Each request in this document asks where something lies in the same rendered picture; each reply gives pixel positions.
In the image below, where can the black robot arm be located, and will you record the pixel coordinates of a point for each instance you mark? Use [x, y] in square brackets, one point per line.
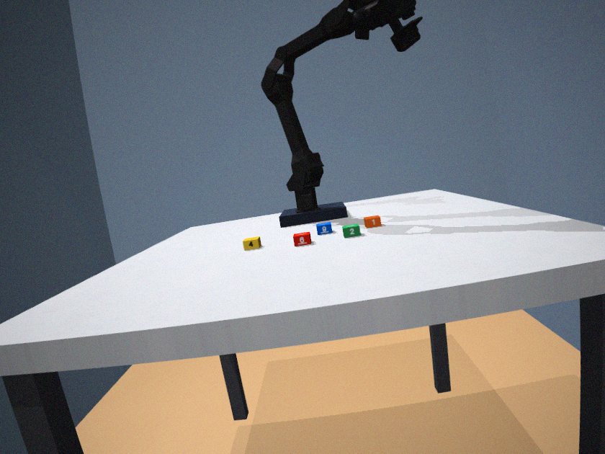
[307, 167]

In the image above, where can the red block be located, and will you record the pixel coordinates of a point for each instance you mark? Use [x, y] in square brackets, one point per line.
[302, 239]

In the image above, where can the blue block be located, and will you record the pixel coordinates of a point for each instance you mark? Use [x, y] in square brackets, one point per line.
[323, 228]

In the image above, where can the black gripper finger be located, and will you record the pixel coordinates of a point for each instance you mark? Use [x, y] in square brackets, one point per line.
[408, 31]

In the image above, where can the green block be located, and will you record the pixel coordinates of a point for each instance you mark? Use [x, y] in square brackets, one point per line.
[351, 230]

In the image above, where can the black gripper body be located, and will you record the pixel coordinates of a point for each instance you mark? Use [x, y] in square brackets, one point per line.
[382, 12]

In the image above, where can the orange block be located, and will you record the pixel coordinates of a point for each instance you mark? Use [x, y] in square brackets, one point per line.
[372, 221]

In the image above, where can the yellow block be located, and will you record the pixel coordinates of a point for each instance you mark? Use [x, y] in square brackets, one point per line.
[252, 243]

